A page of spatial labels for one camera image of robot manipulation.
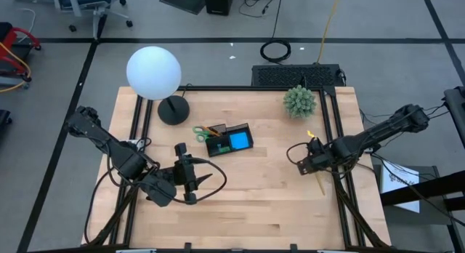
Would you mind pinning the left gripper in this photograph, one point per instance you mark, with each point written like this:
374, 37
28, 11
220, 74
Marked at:
185, 173

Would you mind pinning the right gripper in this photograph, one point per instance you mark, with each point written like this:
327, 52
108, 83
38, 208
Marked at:
318, 153

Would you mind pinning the yellow pencil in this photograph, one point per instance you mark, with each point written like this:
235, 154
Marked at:
321, 184

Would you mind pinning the black mesh desk organizer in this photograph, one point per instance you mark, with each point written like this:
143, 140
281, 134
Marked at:
227, 138

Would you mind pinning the orange pencil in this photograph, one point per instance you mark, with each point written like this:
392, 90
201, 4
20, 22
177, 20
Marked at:
212, 132

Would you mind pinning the blue sticky note pad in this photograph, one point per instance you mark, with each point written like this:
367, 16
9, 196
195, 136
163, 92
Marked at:
239, 140

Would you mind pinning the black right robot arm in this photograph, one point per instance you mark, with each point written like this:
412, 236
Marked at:
370, 136

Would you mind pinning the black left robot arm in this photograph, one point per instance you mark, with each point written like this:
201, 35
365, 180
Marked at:
123, 156

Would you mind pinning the green plant in white pot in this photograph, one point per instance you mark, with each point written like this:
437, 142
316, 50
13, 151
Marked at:
299, 100

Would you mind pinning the black perforated computer case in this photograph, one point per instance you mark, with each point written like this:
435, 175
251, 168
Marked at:
290, 75

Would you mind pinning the white printed paper sheet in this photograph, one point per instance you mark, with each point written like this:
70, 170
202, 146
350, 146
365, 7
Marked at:
396, 184

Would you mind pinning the white globe table lamp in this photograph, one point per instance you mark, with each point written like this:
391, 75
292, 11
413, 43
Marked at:
152, 71

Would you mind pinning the black metal stand beam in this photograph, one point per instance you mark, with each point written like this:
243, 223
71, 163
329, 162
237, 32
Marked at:
436, 185

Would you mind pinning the black tower box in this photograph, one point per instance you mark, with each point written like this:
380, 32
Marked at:
219, 2

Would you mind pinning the dark floor mat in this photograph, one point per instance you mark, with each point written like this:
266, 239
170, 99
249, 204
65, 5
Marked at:
183, 0

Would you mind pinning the black floor equipment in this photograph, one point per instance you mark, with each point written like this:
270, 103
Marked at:
3, 118

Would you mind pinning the red and black cart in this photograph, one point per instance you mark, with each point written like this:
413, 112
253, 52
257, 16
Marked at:
9, 38

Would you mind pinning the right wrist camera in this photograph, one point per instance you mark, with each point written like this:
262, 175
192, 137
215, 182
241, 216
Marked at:
304, 168

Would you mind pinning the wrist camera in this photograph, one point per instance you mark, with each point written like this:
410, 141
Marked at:
190, 198
304, 168

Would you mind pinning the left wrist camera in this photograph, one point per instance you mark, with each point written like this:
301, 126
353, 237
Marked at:
190, 198

